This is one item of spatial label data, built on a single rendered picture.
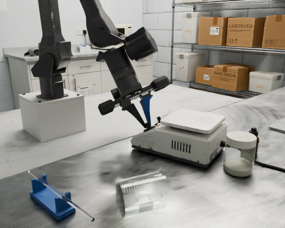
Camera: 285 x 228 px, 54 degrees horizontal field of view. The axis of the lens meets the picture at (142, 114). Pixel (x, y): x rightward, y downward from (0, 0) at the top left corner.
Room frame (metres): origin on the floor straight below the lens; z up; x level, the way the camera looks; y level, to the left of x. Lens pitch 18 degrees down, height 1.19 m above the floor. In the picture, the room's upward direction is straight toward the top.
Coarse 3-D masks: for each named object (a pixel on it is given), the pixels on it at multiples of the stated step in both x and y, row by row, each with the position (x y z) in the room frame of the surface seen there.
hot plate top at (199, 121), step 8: (176, 112) 0.66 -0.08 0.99; (184, 112) 0.66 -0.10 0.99; (192, 112) 0.66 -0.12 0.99; (200, 112) 0.66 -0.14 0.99; (160, 120) 0.60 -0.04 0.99; (168, 120) 0.60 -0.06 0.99; (176, 120) 0.60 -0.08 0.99; (184, 120) 0.60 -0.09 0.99; (192, 120) 0.60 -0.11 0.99; (200, 120) 0.60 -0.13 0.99; (208, 120) 0.60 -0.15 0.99; (216, 120) 0.60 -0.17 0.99; (224, 120) 0.62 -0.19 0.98; (184, 128) 0.56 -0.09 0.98; (192, 128) 0.55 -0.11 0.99; (200, 128) 0.55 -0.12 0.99; (208, 128) 0.55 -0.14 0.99
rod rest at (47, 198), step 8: (32, 184) 0.43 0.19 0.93; (40, 184) 0.44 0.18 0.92; (32, 192) 0.43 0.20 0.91; (40, 192) 0.43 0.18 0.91; (48, 192) 0.43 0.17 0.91; (40, 200) 0.41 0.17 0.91; (48, 200) 0.41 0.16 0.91; (56, 200) 0.37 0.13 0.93; (64, 200) 0.38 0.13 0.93; (48, 208) 0.39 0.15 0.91; (56, 208) 0.38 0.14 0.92; (64, 208) 0.38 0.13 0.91; (72, 208) 0.39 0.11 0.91; (56, 216) 0.37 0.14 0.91; (64, 216) 0.37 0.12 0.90
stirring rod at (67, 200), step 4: (28, 172) 0.46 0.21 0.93; (32, 172) 0.46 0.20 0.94; (36, 176) 0.44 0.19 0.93; (40, 180) 0.43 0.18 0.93; (44, 180) 0.43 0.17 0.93; (44, 184) 0.42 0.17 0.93; (48, 184) 0.42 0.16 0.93; (52, 188) 0.41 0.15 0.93; (56, 192) 0.39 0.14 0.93; (60, 196) 0.39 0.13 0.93; (64, 196) 0.38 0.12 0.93; (68, 200) 0.37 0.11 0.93; (72, 204) 0.36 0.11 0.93; (76, 204) 0.36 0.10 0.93; (76, 208) 0.35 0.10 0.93; (80, 208) 0.35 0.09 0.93; (80, 212) 0.35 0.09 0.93; (84, 212) 0.34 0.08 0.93; (88, 216) 0.33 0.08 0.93; (92, 220) 0.33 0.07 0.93
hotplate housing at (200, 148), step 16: (160, 128) 0.59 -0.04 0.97; (176, 128) 0.59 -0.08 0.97; (224, 128) 0.61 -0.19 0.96; (144, 144) 0.61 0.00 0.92; (160, 144) 0.59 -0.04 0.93; (176, 144) 0.57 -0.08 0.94; (192, 144) 0.55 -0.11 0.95; (208, 144) 0.53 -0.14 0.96; (224, 144) 0.59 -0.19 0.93; (192, 160) 0.55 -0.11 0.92; (208, 160) 0.53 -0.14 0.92
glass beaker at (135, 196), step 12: (120, 180) 0.39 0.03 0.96; (132, 180) 0.39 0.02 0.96; (144, 180) 0.39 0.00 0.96; (156, 180) 0.39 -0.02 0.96; (168, 180) 0.39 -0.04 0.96; (120, 192) 0.36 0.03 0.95; (132, 192) 0.37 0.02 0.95; (144, 192) 0.37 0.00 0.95; (156, 192) 0.37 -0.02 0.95; (168, 192) 0.38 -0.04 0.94; (120, 204) 0.35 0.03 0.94; (132, 204) 0.36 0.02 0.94; (144, 204) 0.36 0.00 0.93; (156, 204) 0.37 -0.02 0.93; (168, 204) 0.38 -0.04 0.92; (132, 216) 0.36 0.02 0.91
